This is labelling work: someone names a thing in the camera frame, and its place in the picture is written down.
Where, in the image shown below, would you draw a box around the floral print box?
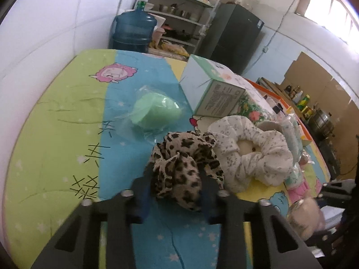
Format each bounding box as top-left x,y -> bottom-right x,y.
196,74 -> 279,125

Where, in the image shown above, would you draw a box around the pale green tissue box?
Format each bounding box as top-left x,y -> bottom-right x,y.
179,54 -> 247,117

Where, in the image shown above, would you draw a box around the small wrapped tissue packet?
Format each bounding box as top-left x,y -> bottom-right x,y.
280,115 -> 305,157

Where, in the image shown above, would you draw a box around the metal steamer pot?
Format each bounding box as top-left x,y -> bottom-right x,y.
309,109 -> 335,141

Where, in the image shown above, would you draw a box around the white floral scrunchie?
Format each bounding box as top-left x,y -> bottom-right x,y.
208,115 -> 294,193

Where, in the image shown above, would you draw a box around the beige fluffy plush toy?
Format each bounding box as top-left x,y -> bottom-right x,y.
286,197 -> 326,237

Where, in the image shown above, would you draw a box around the dark fridge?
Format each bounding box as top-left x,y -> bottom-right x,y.
196,3 -> 265,76

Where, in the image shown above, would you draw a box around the black stove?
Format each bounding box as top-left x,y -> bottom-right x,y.
317,139 -> 341,180

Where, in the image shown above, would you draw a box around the window with brown frame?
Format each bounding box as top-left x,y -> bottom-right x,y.
294,0 -> 359,45

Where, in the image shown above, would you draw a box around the white plastic bag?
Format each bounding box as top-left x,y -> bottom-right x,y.
153,15 -> 167,45

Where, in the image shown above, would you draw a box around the orange box with gold inside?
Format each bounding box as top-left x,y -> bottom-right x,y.
244,78 -> 312,146

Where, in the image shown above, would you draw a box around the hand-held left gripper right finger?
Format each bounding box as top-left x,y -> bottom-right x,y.
198,169 -> 323,269

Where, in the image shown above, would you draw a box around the leopard print scrunchie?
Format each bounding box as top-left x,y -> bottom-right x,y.
144,131 -> 225,212

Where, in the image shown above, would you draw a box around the cardboard sheets on wall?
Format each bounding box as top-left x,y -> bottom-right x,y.
283,51 -> 357,135

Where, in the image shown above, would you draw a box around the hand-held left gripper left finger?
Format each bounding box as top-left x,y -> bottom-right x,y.
31,169 -> 155,269

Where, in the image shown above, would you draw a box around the metal shelf rack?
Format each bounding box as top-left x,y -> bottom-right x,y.
123,0 -> 228,59

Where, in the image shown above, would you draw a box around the blue water jug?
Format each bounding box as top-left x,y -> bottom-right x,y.
108,1 -> 157,54

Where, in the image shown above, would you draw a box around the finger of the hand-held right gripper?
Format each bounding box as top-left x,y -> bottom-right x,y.
306,226 -> 347,255
320,180 -> 357,199

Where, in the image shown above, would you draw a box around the green sponge in plastic bag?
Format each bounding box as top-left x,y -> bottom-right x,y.
115,85 -> 187,139

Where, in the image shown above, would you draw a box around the green bottle with yellow cap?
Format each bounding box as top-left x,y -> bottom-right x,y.
298,94 -> 311,111

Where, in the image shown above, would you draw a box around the egg tray in plastic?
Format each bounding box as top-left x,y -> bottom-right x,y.
161,40 -> 190,57

